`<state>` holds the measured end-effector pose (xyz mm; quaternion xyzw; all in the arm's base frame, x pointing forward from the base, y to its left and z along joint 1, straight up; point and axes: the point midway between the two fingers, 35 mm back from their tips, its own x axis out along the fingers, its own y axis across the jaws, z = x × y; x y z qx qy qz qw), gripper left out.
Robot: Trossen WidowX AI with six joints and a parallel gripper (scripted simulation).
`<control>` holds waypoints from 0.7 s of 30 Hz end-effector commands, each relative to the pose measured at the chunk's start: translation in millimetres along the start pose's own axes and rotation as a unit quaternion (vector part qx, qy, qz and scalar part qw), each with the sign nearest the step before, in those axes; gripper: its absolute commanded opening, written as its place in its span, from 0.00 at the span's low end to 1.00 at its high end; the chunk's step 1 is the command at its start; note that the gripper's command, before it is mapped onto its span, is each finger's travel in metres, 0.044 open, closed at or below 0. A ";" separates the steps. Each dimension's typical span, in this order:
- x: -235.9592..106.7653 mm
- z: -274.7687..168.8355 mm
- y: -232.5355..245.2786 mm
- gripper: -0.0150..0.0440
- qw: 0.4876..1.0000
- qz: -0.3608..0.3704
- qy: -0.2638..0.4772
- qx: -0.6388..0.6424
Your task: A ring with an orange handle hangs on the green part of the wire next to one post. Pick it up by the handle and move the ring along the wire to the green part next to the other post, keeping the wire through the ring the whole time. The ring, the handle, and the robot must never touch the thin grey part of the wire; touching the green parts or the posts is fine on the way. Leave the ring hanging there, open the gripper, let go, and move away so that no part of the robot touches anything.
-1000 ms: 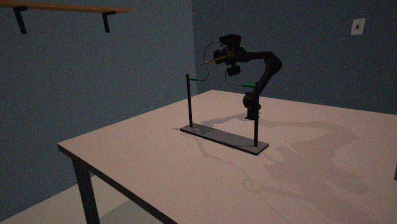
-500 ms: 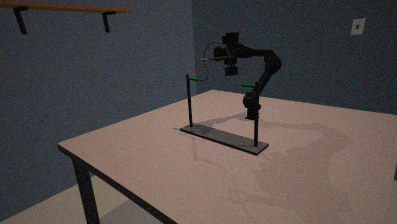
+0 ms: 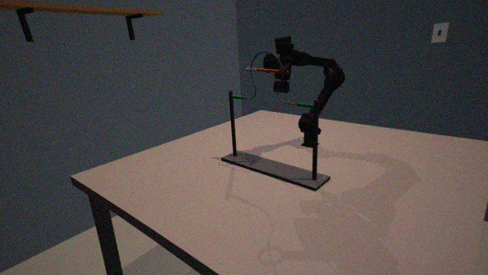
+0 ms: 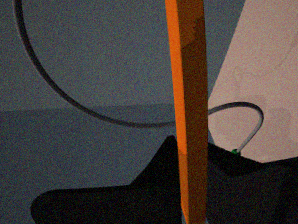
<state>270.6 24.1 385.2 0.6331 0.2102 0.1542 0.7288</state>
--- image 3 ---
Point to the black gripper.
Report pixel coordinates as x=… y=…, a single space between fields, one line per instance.
x=285 y=48

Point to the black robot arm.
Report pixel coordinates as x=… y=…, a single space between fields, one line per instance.
x=333 y=80

